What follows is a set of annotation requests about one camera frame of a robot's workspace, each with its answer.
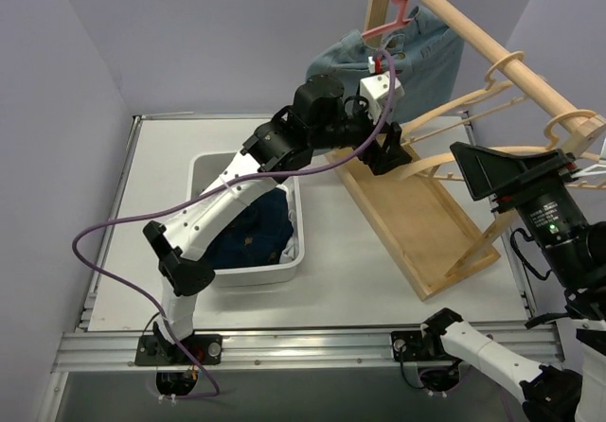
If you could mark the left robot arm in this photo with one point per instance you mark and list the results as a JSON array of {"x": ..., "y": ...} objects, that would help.
[{"x": 320, "y": 118}]

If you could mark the wooden clothes rack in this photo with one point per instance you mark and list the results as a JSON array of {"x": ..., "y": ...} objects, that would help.
[{"x": 426, "y": 232}]

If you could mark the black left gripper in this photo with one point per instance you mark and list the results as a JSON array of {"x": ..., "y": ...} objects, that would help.
[{"x": 382, "y": 145}]

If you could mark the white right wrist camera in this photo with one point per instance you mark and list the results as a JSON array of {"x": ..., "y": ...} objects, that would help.
[{"x": 595, "y": 170}]

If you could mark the wooden hanger of dark skirt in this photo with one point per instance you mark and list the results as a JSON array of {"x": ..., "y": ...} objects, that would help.
[{"x": 492, "y": 88}]

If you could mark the light blue denim skirt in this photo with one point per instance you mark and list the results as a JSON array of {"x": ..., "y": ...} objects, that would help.
[{"x": 426, "y": 53}]

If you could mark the wooden hanger of white skirt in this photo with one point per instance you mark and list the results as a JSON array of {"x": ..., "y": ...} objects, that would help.
[{"x": 427, "y": 167}]

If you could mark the white plastic basket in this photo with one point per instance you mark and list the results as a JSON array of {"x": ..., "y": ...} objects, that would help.
[{"x": 203, "y": 171}]

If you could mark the aluminium mounting rail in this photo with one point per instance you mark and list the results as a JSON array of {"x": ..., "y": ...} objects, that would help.
[{"x": 279, "y": 349}]

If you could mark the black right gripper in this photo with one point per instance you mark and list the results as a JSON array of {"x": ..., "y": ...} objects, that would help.
[{"x": 513, "y": 176}]

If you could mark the dark blue denim skirt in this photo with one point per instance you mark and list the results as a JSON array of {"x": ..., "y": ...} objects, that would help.
[{"x": 256, "y": 237}]

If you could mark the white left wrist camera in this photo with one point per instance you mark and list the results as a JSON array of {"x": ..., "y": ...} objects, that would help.
[{"x": 375, "y": 89}]

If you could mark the white skirt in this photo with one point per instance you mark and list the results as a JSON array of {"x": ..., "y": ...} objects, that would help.
[{"x": 290, "y": 251}]

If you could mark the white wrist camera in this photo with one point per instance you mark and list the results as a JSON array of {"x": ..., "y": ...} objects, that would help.
[
  {"x": 375, "y": 89},
  {"x": 595, "y": 170}
]

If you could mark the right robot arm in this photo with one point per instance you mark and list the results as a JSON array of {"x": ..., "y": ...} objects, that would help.
[{"x": 573, "y": 249}]

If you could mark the pink plastic hanger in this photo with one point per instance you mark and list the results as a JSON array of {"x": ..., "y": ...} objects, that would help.
[{"x": 383, "y": 17}]

